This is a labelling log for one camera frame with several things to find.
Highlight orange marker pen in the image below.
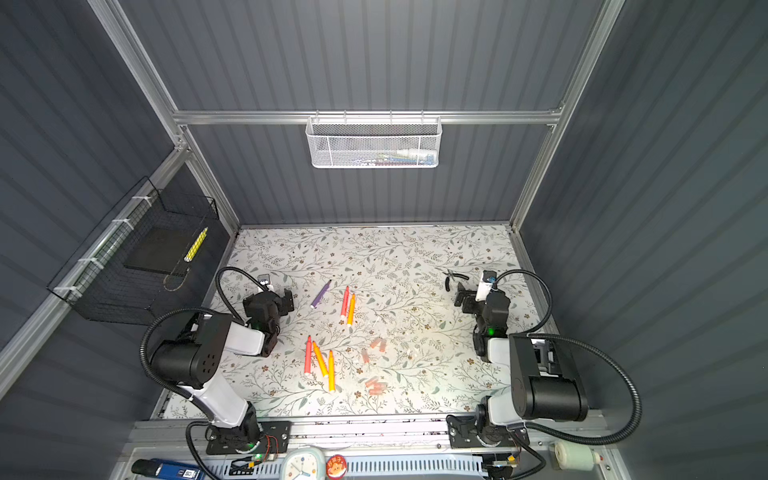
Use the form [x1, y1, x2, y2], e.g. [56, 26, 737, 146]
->
[347, 294, 356, 326]
[312, 342, 329, 377]
[328, 350, 336, 392]

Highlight pink marker pen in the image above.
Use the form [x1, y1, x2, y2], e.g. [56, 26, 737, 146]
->
[340, 286, 350, 318]
[303, 335, 313, 375]

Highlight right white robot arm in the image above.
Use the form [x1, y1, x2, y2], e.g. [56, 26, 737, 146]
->
[454, 285, 589, 446]

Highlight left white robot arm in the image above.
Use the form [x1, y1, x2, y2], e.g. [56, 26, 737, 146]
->
[139, 290, 294, 453]

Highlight purple marker pen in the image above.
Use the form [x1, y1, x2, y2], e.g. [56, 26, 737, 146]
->
[310, 280, 332, 309]

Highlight small black pliers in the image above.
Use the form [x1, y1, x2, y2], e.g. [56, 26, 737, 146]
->
[444, 269, 470, 292]

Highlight yellow highlighter in basket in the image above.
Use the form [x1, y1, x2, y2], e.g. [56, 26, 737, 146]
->
[183, 227, 208, 263]

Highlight black pad in basket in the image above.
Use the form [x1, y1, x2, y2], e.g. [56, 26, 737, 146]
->
[123, 227, 194, 277]

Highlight white alarm clock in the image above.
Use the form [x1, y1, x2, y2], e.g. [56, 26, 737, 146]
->
[279, 447, 327, 480]

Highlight white tape roll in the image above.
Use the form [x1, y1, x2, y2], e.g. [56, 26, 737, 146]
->
[553, 440, 603, 472]

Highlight red round toy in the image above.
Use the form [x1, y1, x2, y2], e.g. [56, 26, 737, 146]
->
[326, 454, 348, 480]

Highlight blue black device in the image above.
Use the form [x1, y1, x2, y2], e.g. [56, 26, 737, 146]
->
[131, 458, 205, 480]

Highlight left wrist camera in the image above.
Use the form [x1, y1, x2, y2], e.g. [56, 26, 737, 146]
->
[256, 274, 274, 291]

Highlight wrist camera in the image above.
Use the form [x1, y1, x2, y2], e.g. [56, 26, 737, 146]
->
[256, 274, 274, 291]
[475, 270, 497, 302]

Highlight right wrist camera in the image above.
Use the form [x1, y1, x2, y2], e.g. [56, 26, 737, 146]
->
[475, 270, 497, 302]

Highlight right black corrugated cable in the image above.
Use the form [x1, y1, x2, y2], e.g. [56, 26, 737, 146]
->
[491, 268, 643, 446]

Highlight black corrugated cable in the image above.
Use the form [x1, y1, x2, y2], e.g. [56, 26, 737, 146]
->
[491, 268, 643, 446]
[139, 266, 271, 480]

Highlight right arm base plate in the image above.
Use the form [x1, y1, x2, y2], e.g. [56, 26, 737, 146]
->
[446, 415, 530, 449]

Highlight black wire wall basket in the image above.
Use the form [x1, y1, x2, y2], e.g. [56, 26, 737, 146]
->
[48, 182, 229, 325]

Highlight aluminium front rail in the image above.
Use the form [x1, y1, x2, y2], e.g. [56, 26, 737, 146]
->
[128, 410, 610, 448]

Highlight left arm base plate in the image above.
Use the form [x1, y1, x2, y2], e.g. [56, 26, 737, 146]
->
[205, 421, 292, 455]

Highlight left black corrugated cable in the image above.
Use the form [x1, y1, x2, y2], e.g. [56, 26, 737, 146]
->
[139, 266, 271, 480]

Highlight white mesh wall basket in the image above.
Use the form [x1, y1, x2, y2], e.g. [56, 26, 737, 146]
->
[305, 117, 443, 169]

